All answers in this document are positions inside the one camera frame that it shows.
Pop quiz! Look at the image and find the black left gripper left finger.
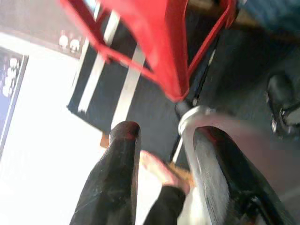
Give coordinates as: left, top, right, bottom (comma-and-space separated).
70, 121, 142, 225

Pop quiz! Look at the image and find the blue framed panel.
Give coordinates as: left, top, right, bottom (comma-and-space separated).
0, 46, 29, 160

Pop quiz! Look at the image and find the black white striped rug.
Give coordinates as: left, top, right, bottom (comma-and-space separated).
67, 9, 183, 162

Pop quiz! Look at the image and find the silver curved metal tube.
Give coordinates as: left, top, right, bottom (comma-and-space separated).
177, 105, 270, 150

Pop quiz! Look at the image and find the black bulky object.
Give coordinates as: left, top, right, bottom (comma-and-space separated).
266, 70, 300, 135

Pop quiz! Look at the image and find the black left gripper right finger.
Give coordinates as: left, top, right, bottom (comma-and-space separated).
193, 126, 293, 225

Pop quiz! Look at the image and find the person's bare hand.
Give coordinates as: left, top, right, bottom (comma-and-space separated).
140, 150, 192, 194

